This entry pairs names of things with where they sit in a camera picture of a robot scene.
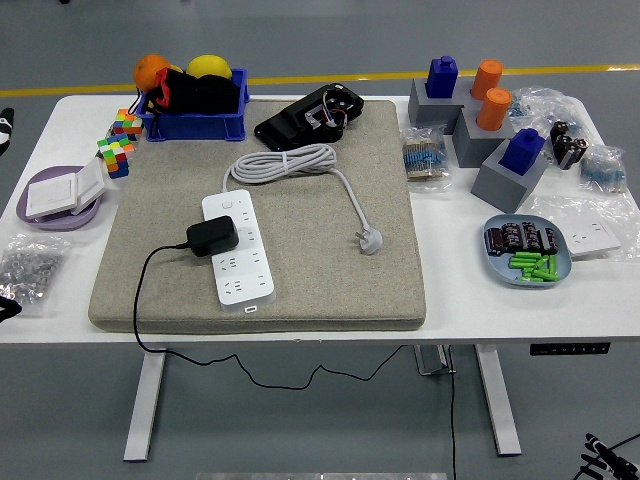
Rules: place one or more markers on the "robot right hand white black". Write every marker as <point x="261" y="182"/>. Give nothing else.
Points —
<point x="607" y="457"/>

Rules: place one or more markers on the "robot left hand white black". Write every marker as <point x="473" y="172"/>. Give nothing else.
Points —
<point x="5" y="132"/>

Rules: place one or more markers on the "purple plate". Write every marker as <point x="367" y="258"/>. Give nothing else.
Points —
<point x="60" y="224"/>

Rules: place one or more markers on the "large colourful puzzle cube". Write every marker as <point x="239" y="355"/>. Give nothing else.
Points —
<point x="116" y="155"/>

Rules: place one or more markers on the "black table control panel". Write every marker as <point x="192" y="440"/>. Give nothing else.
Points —
<point x="570" y="349"/>

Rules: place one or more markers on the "small colourful puzzle cube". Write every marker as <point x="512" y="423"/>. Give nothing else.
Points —
<point x="127" y="122"/>

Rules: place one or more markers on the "white table leg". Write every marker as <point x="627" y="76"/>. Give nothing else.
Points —
<point x="497" y="400"/>
<point x="145" y="400"/>

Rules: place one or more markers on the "clear bag of metal nuts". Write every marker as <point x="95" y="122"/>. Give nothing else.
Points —
<point x="30" y="270"/>

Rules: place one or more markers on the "orange fruit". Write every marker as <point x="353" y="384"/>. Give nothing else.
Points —
<point x="150" y="70"/>

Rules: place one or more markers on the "blue plastic bin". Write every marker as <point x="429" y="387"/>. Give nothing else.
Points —
<point x="200" y="127"/>

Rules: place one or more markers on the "black pouch with red trim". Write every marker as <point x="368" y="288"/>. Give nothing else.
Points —
<point x="200" y="95"/>

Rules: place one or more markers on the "yellow lemon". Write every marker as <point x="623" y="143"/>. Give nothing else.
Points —
<point x="209" y="66"/>

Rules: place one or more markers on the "blue-grey plate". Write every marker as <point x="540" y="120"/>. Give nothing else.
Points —
<point x="500" y="270"/>

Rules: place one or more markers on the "large clear plastic bag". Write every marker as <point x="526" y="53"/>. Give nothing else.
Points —
<point x="615" y="210"/>

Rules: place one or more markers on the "clear bag of blue resistors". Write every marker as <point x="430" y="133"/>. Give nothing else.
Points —
<point x="602" y="172"/>

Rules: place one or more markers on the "grey block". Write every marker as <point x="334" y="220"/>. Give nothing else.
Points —
<point x="430" y="112"/>
<point x="500" y="187"/>
<point x="475" y="147"/>

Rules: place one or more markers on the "loose black capacitor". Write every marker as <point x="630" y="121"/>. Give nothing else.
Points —
<point x="559" y="132"/>
<point x="564" y="149"/>
<point x="577" y="152"/>

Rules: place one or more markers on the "blue peg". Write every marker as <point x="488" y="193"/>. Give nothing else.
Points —
<point x="522" y="152"/>
<point x="441" y="77"/>

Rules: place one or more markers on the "grey-brown mat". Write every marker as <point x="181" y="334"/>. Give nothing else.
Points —
<point x="310" y="280"/>

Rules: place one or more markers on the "clear bag of striped resistors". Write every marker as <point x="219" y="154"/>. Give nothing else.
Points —
<point x="425" y="160"/>

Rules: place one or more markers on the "crumpled clear bag with resistors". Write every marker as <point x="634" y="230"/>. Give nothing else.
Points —
<point x="540" y="107"/>

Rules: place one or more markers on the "orange cylinder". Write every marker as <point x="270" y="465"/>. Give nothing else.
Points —
<point x="486" y="80"/>
<point x="494" y="110"/>

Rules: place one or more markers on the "white wall switch panel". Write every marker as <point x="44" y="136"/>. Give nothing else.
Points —
<point x="90" y="185"/>
<point x="50" y="195"/>

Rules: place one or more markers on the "metal bracket under table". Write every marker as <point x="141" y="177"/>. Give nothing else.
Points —
<point x="432" y="360"/>

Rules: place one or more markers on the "white wall socket panel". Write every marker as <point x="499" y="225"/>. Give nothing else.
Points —
<point x="592" y="239"/>

